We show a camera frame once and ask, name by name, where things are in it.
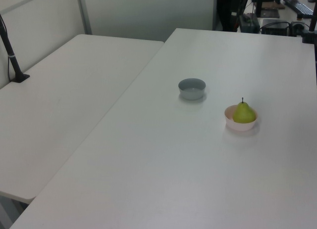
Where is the green yellow pear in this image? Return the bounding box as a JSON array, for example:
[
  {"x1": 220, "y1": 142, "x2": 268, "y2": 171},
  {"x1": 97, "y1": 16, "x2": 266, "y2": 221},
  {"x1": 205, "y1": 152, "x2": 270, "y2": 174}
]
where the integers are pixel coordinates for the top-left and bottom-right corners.
[{"x1": 232, "y1": 97, "x2": 257, "y2": 124}]

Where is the grey bowl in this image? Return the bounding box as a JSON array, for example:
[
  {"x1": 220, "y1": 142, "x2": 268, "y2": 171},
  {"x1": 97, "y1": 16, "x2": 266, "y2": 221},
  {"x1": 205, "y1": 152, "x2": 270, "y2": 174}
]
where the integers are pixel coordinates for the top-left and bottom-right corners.
[{"x1": 178, "y1": 78, "x2": 207, "y2": 101}]

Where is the pink bowl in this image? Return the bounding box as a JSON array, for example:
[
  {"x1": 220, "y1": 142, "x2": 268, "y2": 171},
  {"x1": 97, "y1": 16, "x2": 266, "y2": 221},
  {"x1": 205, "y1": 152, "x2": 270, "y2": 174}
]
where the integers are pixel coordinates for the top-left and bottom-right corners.
[{"x1": 224, "y1": 105, "x2": 259, "y2": 132}]

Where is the white side table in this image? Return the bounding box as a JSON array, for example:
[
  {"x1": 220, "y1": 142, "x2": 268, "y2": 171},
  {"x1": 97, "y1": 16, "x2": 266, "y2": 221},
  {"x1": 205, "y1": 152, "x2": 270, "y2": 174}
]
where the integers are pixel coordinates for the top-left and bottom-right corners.
[{"x1": 0, "y1": 34, "x2": 165, "y2": 205}]

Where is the grey partition panel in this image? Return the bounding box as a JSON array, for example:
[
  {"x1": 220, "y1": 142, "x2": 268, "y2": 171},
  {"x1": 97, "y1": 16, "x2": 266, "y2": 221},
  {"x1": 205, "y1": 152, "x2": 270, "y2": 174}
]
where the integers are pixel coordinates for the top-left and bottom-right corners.
[{"x1": 80, "y1": 0, "x2": 215, "y2": 43}]

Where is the dark green tool case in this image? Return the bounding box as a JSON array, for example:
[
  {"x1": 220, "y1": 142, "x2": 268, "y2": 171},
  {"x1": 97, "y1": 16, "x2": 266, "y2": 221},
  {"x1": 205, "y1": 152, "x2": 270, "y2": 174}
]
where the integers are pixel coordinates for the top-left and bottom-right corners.
[{"x1": 238, "y1": 13, "x2": 260, "y2": 33}]

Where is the black equipment box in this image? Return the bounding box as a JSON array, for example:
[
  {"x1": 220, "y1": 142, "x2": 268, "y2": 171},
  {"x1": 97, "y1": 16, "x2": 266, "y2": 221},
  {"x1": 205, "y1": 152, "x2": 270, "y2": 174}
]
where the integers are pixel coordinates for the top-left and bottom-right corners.
[{"x1": 261, "y1": 18, "x2": 291, "y2": 36}]

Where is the black monitor stand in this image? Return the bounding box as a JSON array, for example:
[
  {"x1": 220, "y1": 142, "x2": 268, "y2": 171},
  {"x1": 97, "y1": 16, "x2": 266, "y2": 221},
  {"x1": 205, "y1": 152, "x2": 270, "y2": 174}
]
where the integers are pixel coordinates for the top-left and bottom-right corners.
[{"x1": 254, "y1": 0, "x2": 282, "y2": 18}]

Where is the brown board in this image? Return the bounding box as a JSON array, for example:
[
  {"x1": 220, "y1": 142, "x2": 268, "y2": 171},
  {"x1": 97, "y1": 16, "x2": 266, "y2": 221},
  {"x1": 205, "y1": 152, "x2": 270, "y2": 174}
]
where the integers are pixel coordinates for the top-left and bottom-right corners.
[{"x1": 262, "y1": 1, "x2": 286, "y2": 10}]

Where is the black computer keyboard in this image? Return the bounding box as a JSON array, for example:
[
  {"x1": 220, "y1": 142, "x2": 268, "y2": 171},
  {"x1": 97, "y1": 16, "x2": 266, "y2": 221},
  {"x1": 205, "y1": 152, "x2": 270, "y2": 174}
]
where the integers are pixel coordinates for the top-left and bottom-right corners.
[{"x1": 283, "y1": 0, "x2": 315, "y2": 16}]

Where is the grey metal partition post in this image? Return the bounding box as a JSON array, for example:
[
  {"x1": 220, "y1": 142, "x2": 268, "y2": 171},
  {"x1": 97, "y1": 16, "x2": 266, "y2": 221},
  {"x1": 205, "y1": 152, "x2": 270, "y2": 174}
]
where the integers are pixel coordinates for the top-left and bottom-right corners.
[{"x1": 76, "y1": 0, "x2": 93, "y2": 36}]

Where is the black camera stand pole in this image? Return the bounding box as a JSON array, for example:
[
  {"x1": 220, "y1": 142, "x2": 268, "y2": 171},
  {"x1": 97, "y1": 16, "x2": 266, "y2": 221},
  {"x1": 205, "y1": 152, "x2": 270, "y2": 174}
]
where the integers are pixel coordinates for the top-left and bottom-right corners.
[{"x1": 0, "y1": 13, "x2": 31, "y2": 84}]

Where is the black clamp camera stand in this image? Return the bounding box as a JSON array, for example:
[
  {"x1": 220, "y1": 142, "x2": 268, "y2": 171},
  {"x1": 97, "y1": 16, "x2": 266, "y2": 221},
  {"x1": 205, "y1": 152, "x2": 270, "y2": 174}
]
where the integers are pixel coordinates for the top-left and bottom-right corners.
[{"x1": 301, "y1": 12, "x2": 317, "y2": 45}]

